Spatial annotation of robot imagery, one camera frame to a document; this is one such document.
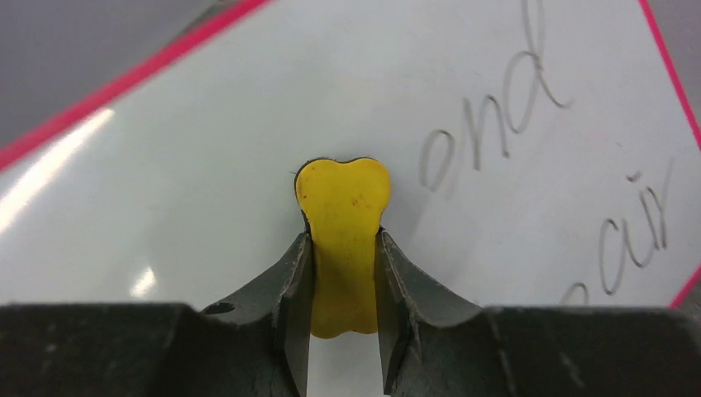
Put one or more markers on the yellow whiteboard eraser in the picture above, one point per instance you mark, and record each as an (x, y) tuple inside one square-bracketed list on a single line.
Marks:
[(343, 204)]

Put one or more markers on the pink framed whiteboard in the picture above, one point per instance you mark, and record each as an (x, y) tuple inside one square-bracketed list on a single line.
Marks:
[(541, 153)]

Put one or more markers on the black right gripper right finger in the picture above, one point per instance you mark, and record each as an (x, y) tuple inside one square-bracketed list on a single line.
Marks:
[(433, 342)]

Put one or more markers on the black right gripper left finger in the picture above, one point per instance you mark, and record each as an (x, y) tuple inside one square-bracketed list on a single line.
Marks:
[(254, 342)]

